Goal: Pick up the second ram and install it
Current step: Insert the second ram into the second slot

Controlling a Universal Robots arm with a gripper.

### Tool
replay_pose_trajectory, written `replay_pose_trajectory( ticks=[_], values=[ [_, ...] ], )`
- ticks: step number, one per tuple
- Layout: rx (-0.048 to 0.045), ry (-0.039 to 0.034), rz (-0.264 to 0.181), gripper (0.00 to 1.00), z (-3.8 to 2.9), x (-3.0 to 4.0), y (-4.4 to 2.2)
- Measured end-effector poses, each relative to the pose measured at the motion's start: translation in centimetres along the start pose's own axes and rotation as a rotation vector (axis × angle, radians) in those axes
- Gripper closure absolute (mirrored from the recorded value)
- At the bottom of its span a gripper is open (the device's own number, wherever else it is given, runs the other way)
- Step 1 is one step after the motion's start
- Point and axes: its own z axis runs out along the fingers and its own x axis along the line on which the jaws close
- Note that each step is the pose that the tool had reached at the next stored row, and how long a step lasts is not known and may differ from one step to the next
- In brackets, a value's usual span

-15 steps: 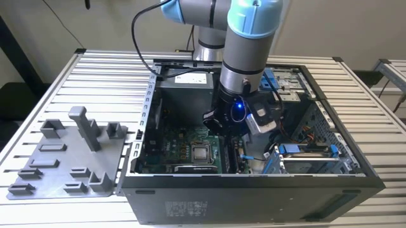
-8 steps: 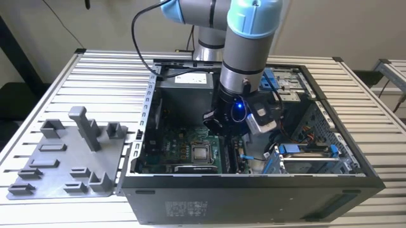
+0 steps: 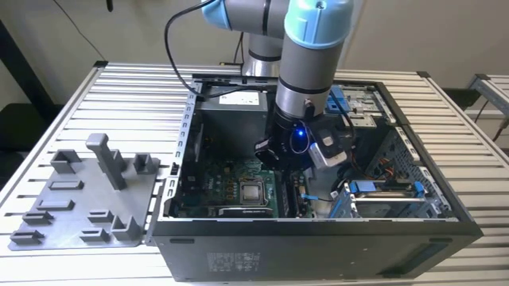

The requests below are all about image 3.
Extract grey power supply unit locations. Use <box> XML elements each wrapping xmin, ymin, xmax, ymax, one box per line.
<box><xmin>196</xmin><ymin>89</ymin><xmax>276</xmax><ymax>158</ymax></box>

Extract silver CPU in socket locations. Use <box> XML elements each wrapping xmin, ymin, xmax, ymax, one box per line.
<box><xmin>240</xmin><ymin>184</ymin><xmax>264</xmax><ymax>206</ymax></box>

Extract green motherboard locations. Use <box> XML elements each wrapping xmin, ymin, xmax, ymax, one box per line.
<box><xmin>176</xmin><ymin>157</ymin><xmax>315</xmax><ymax>219</ymax></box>

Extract blue drive bay latch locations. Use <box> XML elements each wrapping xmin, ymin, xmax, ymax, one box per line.
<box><xmin>324</xmin><ymin>85</ymin><xmax>343</xmax><ymax>116</ymax></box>

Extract black graphics card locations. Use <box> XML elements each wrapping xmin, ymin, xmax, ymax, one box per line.
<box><xmin>217</xmin><ymin>207</ymin><xmax>276</xmax><ymax>219</ymax></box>

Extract grey metal drive cage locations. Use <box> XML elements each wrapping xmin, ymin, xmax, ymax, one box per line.
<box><xmin>328</xmin><ymin>85</ymin><xmax>396</xmax><ymax>165</ymax></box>

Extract hard disk in blue carrier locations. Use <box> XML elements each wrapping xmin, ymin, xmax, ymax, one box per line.
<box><xmin>331</xmin><ymin>178</ymin><xmax>440</xmax><ymax>220</ymax></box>

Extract black open PC case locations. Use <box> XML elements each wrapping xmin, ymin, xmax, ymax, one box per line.
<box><xmin>144</xmin><ymin>73</ymin><xmax>485</xmax><ymax>282</ymax></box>

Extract grey plastic parts rack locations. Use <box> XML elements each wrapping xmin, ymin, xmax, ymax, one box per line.
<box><xmin>6</xmin><ymin>133</ymin><xmax>161</xmax><ymax>251</ymax></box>

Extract aluminium side table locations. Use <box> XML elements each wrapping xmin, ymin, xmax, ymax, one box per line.
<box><xmin>469</xmin><ymin>73</ymin><xmax>509</xmax><ymax>120</ymax></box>

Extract black stand with round base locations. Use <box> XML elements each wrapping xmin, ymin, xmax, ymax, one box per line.
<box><xmin>0</xmin><ymin>19</ymin><xmax>62</xmax><ymax>163</ymax></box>

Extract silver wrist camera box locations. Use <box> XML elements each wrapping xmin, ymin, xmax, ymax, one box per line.
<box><xmin>307</xmin><ymin>142</ymin><xmax>347</xmax><ymax>170</ymax></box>

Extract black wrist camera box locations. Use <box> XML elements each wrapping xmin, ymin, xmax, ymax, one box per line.
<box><xmin>315</xmin><ymin>126</ymin><xmax>344</xmax><ymax>157</ymax></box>

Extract orange wire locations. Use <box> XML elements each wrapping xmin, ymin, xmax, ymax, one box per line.
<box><xmin>372</xmin><ymin>157</ymin><xmax>395</xmax><ymax>183</ymax></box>

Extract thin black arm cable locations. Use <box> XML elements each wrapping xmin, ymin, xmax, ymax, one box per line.
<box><xmin>232</xmin><ymin>32</ymin><xmax>244</xmax><ymax>64</ymax></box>

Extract thick black camera cable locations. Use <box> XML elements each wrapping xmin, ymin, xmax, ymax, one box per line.
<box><xmin>164</xmin><ymin>0</ymin><xmax>364</xmax><ymax>179</ymax></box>

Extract thin dark cable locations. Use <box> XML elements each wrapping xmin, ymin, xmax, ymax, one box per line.
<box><xmin>491</xmin><ymin>117</ymin><xmax>507</xmax><ymax>141</ymax></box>

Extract thin black wall cable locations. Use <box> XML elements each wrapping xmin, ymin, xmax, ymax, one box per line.
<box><xmin>52</xmin><ymin>0</ymin><xmax>105</xmax><ymax>62</ymax></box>

